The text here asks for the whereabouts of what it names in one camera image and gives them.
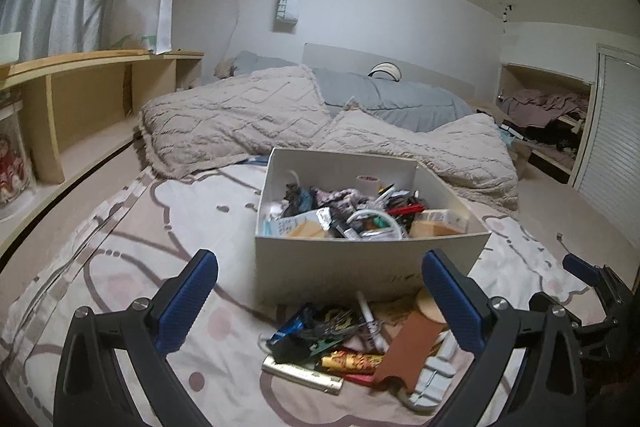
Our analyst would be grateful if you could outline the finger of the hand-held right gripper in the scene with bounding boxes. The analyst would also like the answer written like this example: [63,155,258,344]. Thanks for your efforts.
[562,253,609,291]
[529,291,584,334]

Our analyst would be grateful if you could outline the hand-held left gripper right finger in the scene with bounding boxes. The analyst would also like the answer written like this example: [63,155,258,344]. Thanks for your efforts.
[421,249,586,427]

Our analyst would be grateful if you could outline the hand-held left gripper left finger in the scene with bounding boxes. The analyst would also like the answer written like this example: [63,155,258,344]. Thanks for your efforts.
[52,249,220,427]

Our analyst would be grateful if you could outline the white shoe box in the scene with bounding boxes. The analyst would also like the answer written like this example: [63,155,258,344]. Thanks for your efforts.
[254,148,493,306]

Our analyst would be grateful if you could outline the round wooden coaster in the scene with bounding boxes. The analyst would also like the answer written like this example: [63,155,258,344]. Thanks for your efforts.
[416,289,447,324]

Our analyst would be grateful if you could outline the grey white plastic tool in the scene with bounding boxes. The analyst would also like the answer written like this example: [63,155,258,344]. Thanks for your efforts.
[404,332,459,413]

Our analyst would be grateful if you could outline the beige carton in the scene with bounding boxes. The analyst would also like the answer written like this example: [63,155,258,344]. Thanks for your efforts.
[409,208,470,239]

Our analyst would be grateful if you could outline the white marker pen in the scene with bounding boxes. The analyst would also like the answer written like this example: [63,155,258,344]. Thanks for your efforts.
[357,290,390,354]

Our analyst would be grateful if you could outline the pink printed blanket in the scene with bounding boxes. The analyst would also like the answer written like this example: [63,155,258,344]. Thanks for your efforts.
[0,162,601,427]

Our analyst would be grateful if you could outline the blue metal clip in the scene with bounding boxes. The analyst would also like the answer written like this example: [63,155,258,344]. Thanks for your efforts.
[277,312,307,339]

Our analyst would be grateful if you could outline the black power adapter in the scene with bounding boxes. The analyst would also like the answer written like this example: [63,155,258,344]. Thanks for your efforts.
[272,335,314,364]

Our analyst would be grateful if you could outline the yellow red printed tube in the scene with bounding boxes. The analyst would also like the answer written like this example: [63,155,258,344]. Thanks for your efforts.
[319,351,384,373]

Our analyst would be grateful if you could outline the white paper sheet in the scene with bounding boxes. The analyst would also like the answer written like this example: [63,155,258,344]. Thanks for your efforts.
[262,212,301,238]

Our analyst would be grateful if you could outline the white louvred door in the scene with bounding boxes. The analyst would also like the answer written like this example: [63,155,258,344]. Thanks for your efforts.
[569,44,640,254]

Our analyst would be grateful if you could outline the metallic flat bar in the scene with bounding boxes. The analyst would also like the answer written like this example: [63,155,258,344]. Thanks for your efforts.
[261,354,345,396]

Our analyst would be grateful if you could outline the purple knitted item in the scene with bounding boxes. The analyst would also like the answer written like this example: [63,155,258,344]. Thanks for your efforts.
[315,188,369,210]

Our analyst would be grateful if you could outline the teal fluffy item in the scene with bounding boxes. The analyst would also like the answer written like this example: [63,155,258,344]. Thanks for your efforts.
[282,184,319,213]

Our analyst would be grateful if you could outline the pile of pink clothes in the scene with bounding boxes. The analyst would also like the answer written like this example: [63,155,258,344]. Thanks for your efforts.
[502,88,591,128]

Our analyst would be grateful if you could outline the beige fluffy blanket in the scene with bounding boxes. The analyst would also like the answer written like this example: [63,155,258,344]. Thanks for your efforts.
[137,64,520,213]

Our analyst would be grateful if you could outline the grey pillows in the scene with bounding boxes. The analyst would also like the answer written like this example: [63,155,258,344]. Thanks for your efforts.
[232,51,474,133]

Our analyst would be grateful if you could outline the plush toy in clear box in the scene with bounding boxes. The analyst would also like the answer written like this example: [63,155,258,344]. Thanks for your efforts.
[0,102,39,221]

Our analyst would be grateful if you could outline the wooden shelf unit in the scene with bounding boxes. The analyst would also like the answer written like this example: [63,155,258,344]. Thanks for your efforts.
[0,49,205,229]

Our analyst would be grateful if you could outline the white sun visor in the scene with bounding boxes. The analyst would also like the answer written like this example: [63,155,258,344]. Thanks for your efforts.
[368,61,403,82]

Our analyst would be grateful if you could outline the grey headboard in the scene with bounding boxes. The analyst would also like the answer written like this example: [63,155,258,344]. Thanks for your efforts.
[303,43,476,93]

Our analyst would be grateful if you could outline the white shopping bag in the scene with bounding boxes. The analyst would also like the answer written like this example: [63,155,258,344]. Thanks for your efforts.
[112,0,177,56]

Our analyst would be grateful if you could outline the pale card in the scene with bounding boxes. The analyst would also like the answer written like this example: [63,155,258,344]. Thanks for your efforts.
[0,32,22,66]

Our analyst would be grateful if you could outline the grey curtain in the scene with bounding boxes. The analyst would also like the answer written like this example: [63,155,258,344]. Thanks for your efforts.
[0,0,116,64]

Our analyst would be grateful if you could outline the hanging white paper bag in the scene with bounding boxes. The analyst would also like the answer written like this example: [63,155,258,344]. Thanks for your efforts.
[273,0,306,33]

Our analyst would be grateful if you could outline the grey cable with plug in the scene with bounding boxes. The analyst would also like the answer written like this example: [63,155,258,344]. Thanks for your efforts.
[555,232,576,259]

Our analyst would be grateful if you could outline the brown leather strap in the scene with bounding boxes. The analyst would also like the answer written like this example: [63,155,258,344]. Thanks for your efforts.
[372,309,446,396]

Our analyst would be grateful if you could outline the white coiled cable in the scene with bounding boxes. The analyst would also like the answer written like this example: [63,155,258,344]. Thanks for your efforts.
[346,208,404,239]

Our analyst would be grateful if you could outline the wall closet niche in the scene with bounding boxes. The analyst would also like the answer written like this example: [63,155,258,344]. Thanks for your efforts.
[497,62,596,186]

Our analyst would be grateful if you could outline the thin wall cable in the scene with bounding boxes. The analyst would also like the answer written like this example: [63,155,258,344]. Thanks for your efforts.
[227,0,251,63]

